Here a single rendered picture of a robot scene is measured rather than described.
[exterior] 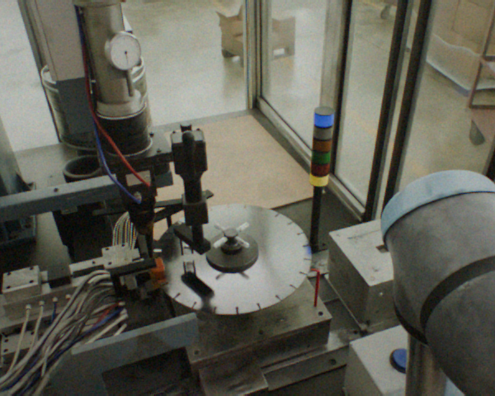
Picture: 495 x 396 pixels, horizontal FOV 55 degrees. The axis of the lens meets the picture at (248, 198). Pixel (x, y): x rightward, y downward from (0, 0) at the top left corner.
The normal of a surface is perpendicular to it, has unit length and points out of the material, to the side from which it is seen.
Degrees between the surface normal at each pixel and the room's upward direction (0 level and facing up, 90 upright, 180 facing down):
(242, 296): 0
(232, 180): 0
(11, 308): 90
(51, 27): 90
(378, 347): 0
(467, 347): 70
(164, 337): 90
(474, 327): 59
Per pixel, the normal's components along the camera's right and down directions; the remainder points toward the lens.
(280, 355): 0.34, 0.55
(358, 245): -0.02, -0.80
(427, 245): -0.82, -0.44
